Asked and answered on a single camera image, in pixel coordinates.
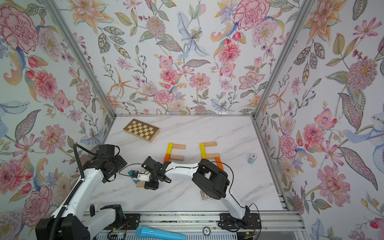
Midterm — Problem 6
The wooden folding chessboard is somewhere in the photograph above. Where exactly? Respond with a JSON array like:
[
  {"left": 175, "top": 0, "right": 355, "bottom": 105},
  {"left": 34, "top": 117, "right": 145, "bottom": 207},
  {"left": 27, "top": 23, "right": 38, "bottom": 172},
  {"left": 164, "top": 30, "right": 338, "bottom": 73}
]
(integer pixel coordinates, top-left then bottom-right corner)
[{"left": 123, "top": 119, "right": 160, "bottom": 143}]

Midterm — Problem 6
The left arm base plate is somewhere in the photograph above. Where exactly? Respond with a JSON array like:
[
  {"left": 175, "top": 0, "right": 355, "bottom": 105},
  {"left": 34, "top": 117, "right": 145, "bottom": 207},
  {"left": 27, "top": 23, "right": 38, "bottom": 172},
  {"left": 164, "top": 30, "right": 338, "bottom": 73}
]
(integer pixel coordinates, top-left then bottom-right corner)
[{"left": 104, "top": 213, "right": 141, "bottom": 231}]

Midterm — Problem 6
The playing card box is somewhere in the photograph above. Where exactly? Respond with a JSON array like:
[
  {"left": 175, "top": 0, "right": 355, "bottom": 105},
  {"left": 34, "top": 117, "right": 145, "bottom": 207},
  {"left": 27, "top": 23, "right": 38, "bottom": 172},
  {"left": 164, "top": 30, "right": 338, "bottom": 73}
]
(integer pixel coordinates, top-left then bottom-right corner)
[{"left": 200, "top": 190, "right": 213, "bottom": 202}]

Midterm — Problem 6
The aluminium front rail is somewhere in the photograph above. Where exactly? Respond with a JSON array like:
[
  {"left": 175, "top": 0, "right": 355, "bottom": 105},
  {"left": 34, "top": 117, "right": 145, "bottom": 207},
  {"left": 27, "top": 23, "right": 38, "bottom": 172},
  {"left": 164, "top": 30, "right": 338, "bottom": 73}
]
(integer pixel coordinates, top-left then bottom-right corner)
[{"left": 47, "top": 210, "right": 307, "bottom": 233}]

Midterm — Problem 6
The blue microphone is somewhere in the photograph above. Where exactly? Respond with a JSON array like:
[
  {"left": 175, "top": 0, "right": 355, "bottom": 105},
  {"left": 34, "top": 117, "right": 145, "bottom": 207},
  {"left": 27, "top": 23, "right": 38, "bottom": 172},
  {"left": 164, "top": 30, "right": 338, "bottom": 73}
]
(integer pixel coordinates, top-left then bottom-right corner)
[{"left": 136, "top": 226, "right": 186, "bottom": 240}]

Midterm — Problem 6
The orange block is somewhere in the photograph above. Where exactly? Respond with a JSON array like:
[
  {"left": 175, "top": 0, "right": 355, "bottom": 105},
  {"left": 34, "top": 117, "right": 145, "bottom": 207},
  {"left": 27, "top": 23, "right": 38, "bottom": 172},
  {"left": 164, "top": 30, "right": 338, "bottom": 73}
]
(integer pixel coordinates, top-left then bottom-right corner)
[
  {"left": 163, "top": 154, "right": 171, "bottom": 163},
  {"left": 215, "top": 157, "right": 224, "bottom": 170}
]

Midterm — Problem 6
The teal block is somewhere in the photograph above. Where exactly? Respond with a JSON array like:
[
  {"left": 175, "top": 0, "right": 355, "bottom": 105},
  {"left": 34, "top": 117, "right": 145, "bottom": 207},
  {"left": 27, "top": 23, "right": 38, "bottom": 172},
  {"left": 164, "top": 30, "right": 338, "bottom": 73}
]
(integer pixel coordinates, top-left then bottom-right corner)
[{"left": 128, "top": 170, "right": 140, "bottom": 184}]

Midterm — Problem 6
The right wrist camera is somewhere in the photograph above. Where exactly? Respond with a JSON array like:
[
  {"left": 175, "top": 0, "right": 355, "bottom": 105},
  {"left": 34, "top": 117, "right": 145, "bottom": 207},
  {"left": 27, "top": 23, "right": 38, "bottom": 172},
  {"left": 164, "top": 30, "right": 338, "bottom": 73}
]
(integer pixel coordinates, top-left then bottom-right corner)
[{"left": 142, "top": 156, "right": 162, "bottom": 173}]

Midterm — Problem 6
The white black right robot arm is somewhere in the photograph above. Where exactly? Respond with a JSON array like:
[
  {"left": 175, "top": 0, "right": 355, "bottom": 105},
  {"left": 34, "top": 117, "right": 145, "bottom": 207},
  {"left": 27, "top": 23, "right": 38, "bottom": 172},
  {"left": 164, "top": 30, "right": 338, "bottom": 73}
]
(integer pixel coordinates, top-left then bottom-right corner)
[{"left": 137, "top": 157, "right": 250, "bottom": 228}]

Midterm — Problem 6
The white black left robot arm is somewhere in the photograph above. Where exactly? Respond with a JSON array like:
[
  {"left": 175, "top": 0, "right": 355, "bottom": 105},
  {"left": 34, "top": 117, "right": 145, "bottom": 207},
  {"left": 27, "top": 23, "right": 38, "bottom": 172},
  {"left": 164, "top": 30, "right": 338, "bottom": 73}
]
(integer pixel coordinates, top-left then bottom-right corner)
[{"left": 35, "top": 144, "right": 127, "bottom": 240}]

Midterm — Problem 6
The natural wood block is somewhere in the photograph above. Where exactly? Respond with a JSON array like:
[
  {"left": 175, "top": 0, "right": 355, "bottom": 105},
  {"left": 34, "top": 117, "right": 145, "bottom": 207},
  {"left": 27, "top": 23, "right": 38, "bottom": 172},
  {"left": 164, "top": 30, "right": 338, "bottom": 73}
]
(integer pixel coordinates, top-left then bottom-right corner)
[
  {"left": 170, "top": 155, "right": 185, "bottom": 161},
  {"left": 207, "top": 153, "right": 220, "bottom": 159},
  {"left": 204, "top": 142, "right": 218, "bottom": 148},
  {"left": 136, "top": 182, "right": 146, "bottom": 188},
  {"left": 172, "top": 144, "right": 186, "bottom": 150}
]

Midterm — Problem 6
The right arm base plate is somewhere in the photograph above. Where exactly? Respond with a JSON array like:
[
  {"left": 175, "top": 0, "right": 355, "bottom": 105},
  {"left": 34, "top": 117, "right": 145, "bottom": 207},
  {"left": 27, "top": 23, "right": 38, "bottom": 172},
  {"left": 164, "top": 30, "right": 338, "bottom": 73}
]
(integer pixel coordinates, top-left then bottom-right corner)
[{"left": 218, "top": 213, "right": 262, "bottom": 231}]

